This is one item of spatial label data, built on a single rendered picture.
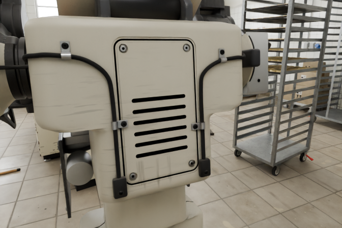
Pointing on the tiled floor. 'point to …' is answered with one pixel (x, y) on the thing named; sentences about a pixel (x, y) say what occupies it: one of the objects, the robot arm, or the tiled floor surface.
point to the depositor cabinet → (47, 142)
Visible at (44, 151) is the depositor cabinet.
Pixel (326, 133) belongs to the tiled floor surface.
